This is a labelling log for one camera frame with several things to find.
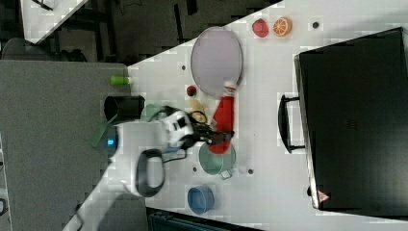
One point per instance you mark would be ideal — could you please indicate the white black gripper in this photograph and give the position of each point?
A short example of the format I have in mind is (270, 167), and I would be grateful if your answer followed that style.
(181, 130)

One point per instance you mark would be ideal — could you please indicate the red felt ketchup bottle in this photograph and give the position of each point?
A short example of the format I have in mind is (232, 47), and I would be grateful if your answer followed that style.
(224, 116)

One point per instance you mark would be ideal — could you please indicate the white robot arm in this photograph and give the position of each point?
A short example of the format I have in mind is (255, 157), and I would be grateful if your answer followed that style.
(138, 165)

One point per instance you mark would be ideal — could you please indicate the grey round plate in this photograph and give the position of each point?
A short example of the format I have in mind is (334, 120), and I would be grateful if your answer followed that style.
(216, 58)

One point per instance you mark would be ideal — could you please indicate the yellow felt banana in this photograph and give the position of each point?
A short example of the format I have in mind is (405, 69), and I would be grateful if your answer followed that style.
(197, 110)

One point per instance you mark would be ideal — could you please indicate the red felt strawberry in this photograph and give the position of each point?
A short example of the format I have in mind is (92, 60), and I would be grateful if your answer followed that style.
(191, 91)

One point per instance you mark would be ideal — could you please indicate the blue bowl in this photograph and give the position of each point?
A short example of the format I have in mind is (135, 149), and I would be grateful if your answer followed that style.
(201, 199)

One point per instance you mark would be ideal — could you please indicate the black cylinder container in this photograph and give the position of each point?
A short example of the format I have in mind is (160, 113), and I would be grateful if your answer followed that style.
(119, 109)

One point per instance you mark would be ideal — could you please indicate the red felt apple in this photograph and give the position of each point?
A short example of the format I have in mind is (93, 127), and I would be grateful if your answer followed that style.
(260, 28)

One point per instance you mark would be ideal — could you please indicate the green bottle toy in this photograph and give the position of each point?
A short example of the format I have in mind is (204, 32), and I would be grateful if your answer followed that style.
(119, 80)

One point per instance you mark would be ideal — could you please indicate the orange slice toy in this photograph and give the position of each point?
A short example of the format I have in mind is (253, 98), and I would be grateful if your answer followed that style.
(282, 26)

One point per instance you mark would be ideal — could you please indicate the black toaster oven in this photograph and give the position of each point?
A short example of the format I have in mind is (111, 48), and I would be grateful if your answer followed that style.
(353, 106)

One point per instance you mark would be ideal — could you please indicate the grey fabric panel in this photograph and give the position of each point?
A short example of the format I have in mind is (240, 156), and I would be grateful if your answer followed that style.
(49, 111)

